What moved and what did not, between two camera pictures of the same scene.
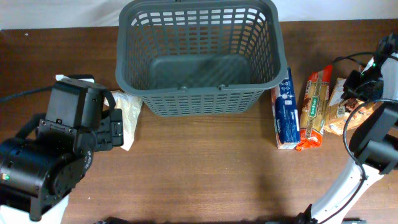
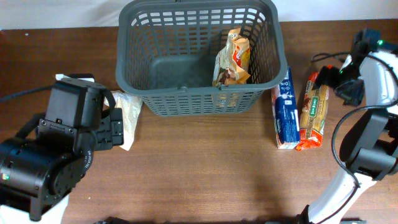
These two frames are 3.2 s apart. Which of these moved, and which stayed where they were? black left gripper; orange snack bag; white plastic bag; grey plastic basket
Moved: orange snack bag
Stayed: grey plastic basket; white plastic bag; black left gripper
